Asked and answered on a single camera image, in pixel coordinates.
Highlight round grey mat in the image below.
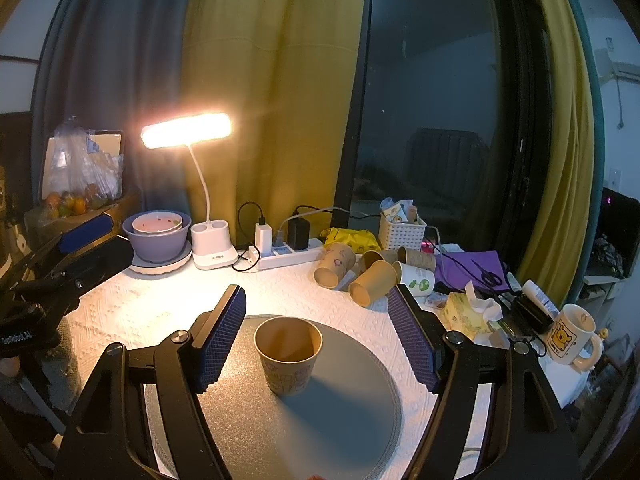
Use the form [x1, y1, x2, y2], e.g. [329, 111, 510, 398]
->
[145, 314, 403, 480]

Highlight dark glass window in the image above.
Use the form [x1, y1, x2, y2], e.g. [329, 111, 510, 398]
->
[335, 0, 556, 266]

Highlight purple bowl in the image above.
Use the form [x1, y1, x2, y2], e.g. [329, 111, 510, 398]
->
[121, 210, 193, 265]

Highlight white green-print paper cup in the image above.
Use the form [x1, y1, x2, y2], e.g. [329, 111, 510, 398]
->
[391, 260, 436, 297]

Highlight white plastic basket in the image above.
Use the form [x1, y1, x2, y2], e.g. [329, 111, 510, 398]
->
[378, 210, 427, 251]

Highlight white tube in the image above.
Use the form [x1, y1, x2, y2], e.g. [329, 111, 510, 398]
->
[521, 280, 560, 318]

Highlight white charger plug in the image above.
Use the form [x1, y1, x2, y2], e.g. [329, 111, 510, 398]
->
[255, 221, 273, 256]

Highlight purple cloth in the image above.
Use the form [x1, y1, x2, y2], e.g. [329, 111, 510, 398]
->
[432, 250, 511, 293]

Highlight printed brown paper cup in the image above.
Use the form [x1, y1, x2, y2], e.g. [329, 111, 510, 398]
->
[314, 242, 357, 289]
[254, 316, 323, 397]

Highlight sachets bundle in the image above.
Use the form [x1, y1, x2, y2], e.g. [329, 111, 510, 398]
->
[380, 197, 418, 224]

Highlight black cable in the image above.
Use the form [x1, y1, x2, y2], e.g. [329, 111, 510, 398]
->
[232, 202, 267, 273]

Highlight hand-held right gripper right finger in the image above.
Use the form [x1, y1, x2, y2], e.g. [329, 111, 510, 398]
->
[386, 284, 585, 480]

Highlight white power strip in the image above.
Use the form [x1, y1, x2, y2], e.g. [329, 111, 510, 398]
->
[247, 237, 326, 271]

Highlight dark blue curtain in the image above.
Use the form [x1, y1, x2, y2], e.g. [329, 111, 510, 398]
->
[32, 0, 201, 221]

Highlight pink patterned bowl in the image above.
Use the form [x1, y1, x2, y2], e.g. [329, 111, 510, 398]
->
[132, 211, 185, 235]

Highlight black charger plug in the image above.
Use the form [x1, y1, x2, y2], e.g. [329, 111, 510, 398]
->
[287, 217, 311, 251]

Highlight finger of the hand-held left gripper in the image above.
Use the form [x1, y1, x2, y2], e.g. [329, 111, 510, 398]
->
[0, 212, 126, 283]
[12, 237, 137, 306]

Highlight black monitor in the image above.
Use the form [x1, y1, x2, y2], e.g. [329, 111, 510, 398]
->
[597, 187, 640, 273]

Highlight plain brown paper cup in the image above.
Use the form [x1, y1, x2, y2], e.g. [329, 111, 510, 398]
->
[359, 249, 386, 273]
[348, 260, 398, 308]
[397, 246, 437, 273]

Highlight black scissors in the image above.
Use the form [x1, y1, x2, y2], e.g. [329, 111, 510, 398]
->
[470, 257, 506, 286]

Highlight black box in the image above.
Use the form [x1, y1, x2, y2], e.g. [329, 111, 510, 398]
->
[510, 292, 556, 336]

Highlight yellow snack packet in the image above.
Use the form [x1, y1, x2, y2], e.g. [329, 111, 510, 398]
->
[324, 227, 382, 252]

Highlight yellow curtain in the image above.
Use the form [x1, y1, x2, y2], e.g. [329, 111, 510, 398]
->
[182, 0, 373, 256]
[515, 0, 603, 296]

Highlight white desk lamp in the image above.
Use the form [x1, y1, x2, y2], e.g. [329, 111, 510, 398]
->
[140, 112, 239, 271]

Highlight white air conditioner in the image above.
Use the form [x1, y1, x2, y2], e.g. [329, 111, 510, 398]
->
[597, 40, 640, 83]

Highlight clear plastic bag of fruit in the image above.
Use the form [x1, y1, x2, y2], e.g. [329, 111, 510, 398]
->
[42, 117, 125, 216]

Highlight white round plate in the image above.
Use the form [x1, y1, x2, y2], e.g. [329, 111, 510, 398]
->
[127, 242, 195, 276]

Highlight white cable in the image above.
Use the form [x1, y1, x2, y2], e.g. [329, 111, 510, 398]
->
[276, 205, 351, 241]

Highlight white textured tablecloth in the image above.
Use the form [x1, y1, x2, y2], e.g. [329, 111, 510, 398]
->
[65, 250, 581, 480]

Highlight yellow tissue box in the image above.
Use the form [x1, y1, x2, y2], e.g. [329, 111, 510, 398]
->
[442, 280, 503, 341]

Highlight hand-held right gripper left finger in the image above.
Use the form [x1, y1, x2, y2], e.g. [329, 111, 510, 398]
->
[52, 284, 248, 480]

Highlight white bear-print mug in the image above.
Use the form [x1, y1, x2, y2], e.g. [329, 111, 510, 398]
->
[545, 304, 604, 372]

